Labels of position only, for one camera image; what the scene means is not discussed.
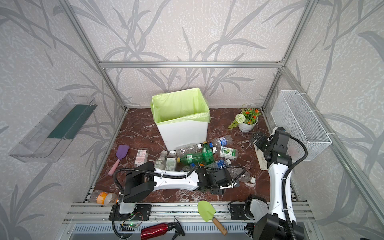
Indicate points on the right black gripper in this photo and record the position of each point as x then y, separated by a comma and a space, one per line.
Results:
261, 139

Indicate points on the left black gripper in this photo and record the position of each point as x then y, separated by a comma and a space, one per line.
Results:
227, 179

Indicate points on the blue label water bottle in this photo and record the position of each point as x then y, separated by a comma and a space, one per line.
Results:
220, 164

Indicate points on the grey label clear bottle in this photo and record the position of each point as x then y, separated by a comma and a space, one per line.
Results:
160, 162

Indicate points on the pink label square bottle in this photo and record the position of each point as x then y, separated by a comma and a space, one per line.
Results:
141, 157

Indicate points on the orange label orange cap bottle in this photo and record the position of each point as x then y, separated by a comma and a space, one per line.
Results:
103, 198

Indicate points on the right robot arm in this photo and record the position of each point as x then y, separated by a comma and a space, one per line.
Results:
275, 220

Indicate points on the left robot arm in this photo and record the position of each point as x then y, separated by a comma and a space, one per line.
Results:
135, 184

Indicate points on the blue label bottle near bin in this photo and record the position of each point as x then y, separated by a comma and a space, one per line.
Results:
222, 141

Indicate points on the white bin with green liner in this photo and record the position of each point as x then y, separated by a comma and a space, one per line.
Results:
181, 117

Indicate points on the beige gardening glove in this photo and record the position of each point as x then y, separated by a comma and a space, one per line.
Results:
261, 159

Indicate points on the green plastic soda bottle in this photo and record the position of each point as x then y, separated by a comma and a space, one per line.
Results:
194, 158

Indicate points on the small blue label bottle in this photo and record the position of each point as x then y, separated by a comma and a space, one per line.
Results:
188, 168

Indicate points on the white potted flower plant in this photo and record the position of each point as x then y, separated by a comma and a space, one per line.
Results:
245, 120

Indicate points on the green garden trowel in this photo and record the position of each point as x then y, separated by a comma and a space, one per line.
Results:
207, 212

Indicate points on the square bottle green label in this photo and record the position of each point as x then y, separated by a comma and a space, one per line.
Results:
225, 152

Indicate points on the clear bottle white cap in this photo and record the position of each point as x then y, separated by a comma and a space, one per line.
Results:
190, 149

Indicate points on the white green label bottle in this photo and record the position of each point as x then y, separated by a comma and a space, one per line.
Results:
171, 161

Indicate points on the red spray bottle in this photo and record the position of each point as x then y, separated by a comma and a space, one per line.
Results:
162, 229

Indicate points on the purple pink spatula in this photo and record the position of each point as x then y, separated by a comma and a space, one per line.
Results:
120, 154

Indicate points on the green circuit board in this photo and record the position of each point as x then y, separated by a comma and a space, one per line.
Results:
129, 227

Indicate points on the white wire mesh basket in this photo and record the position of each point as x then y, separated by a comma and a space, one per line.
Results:
292, 112

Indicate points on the aluminium frame crossbar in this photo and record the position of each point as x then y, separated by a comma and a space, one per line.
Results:
189, 64

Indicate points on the clear acrylic wall shelf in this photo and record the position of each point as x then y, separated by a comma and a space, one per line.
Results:
50, 138

